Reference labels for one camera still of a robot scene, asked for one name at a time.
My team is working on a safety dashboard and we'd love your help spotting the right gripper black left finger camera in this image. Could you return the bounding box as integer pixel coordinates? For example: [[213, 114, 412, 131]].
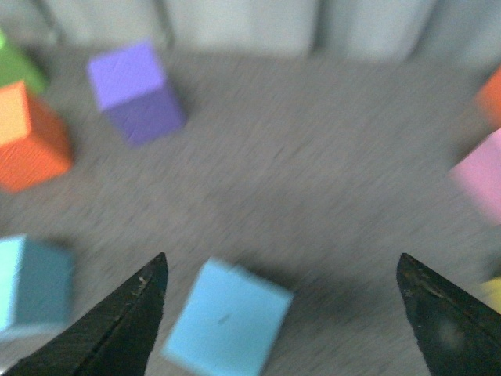
[[5, 252, 168, 375]]

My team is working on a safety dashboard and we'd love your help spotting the grey curtain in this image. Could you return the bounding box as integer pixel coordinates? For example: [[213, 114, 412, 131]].
[[1, 1, 500, 69]]

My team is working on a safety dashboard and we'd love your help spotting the green foam cube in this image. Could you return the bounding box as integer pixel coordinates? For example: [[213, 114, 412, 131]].
[[1, 31, 49, 94]]

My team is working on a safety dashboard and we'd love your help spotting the orange foam cube far right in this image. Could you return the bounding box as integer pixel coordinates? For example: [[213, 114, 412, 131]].
[[475, 67, 501, 129]]

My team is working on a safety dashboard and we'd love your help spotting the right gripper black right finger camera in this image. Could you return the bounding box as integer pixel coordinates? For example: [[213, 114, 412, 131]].
[[396, 253, 500, 375]]

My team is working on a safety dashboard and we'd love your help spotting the light blue foam cube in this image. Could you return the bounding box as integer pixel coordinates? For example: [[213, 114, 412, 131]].
[[1, 234, 74, 341], [161, 258, 294, 376]]

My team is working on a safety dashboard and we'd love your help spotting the pink foam cube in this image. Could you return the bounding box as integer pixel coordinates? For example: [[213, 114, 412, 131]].
[[450, 129, 500, 226]]

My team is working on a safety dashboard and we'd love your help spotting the purple foam cube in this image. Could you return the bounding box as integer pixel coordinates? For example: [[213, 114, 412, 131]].
[[87, 40, 187, 146]]

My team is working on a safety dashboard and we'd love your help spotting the orange foam cube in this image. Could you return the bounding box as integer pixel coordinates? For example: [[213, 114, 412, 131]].
[[475, 67, 501, 129], [1, 81, 73, 193]]

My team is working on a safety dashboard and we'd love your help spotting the yellow foam cube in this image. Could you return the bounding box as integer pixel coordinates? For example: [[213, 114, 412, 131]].
[[481, 277, 501, 313]]

